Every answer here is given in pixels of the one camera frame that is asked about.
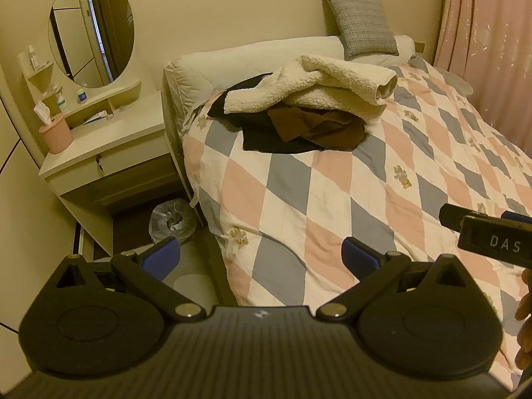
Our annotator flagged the trash bin with plastic bag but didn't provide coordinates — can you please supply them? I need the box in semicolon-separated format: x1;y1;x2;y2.
148;199;199;244

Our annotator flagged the white tissue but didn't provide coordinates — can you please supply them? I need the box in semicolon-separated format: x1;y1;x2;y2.
34;100;53;126

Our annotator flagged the grey square pillow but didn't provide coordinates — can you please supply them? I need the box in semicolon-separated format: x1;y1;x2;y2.
320;0;400;57

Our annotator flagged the grey round cushion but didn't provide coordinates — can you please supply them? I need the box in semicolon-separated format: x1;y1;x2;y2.
441;68;475;94

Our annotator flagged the dressing table drawer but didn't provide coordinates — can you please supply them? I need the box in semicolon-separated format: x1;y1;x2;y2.
47;150;175;197

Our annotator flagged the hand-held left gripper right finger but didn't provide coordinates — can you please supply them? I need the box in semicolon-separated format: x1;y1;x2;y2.
314;236;466;323

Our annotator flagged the cream dressing table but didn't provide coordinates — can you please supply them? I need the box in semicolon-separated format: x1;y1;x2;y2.
17;50;180;258

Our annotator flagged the oval mirror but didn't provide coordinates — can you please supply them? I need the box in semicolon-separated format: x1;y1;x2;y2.
48;0;136;89

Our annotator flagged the cream fleece garment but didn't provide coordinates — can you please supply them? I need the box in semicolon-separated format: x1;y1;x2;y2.
223;53;399;124

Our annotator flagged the pink curtain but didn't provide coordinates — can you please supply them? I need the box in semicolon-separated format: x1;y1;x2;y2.
432;0;532;155

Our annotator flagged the black garment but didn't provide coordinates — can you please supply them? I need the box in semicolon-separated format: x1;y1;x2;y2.
207;72;317;155

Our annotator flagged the white padded headboard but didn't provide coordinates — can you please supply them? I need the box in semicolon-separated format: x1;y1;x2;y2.
161;35;346;219

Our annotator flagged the pink tissue box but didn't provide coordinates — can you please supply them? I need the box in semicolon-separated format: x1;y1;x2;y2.
39;114;74;154

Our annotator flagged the diamond patterned quilt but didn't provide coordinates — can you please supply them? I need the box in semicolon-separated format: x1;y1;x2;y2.
181;55;532;388

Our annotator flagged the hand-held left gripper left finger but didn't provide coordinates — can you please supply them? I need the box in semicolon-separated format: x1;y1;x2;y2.
54;236;204;323

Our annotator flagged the white pillow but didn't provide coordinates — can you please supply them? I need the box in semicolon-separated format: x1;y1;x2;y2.
344;35;417;67

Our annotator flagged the person's right hand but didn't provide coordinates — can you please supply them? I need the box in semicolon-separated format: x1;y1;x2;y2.
514;268;532;370

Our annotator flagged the brown garment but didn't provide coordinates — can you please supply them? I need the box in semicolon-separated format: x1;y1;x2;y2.
267;106;365;151

